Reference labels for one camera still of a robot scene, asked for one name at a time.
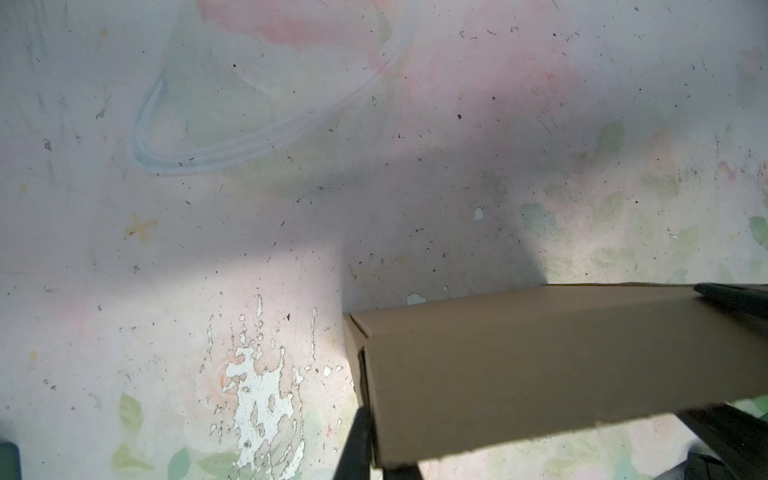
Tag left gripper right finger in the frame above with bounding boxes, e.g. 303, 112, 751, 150
383, 464, 423, 480

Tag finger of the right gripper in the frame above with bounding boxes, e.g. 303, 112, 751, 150
676, 404, 767, 479
694, 283, 767, 320

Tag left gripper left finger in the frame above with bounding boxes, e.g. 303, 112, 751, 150
332, 406, 374, 480

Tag brown cardboard box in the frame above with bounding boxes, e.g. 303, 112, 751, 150
343, 284, 767, 469

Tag green rectangular block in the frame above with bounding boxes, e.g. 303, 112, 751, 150
0, 442, 22, 480

